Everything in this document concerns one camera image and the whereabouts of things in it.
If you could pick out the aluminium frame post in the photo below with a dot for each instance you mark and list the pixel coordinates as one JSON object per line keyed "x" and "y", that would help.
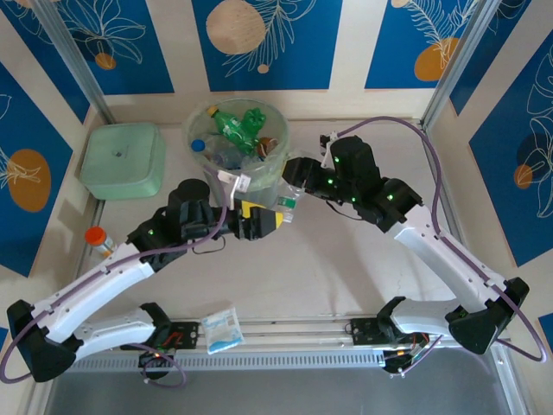
{"x": 73, "y": 60}
{"x": 462, "y": 56}

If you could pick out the aluminium mounting rail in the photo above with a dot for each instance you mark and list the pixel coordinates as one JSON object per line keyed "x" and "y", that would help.
{"x": 294, "y": 333}

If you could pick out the gray mesh waste bin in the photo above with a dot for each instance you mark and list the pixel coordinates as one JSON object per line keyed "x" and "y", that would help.
{"x": 268, "y": 186}

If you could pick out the white blue wipes packet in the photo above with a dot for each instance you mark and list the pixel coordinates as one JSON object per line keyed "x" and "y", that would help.
{"x": 221, "y": 330}

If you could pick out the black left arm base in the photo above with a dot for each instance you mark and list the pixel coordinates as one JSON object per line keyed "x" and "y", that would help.
{"x": 183, "y": 335}

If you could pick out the clear bottle green cap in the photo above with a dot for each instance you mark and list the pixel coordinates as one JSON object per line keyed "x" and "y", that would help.
{"x": 288, "y": 203}

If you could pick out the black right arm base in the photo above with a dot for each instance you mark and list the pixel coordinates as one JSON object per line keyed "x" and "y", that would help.
{"x": 367, "y": 330}

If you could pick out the brown coffee bottle cream cap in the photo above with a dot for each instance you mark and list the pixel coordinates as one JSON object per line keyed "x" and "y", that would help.
{"x": 268, "y": 147}

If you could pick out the aluminium side rail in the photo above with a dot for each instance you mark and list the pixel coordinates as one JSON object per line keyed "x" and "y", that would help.
{"x": 434, "y": 164}
{"x": 98, "y": 212}

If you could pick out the clear bottle blue cap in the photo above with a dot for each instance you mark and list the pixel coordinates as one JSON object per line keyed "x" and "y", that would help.
{"x": 198, "y": 145}

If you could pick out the clear green bin liner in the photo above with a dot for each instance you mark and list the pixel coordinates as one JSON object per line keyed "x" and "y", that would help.
{"x": 281, "y": 147}

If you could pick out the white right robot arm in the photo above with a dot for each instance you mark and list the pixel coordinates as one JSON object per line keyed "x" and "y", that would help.
{"x": 453, "y": 263}

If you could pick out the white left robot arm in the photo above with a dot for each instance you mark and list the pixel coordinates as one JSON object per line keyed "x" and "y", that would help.
{"x": 95, "y": 289}

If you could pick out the orange cap clear jar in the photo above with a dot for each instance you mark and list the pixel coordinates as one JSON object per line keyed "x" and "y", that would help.
{"x": 98, "y": 238}

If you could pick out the pale green lidded box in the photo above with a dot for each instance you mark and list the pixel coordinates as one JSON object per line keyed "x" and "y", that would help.
{"x": 121, "y": 160}

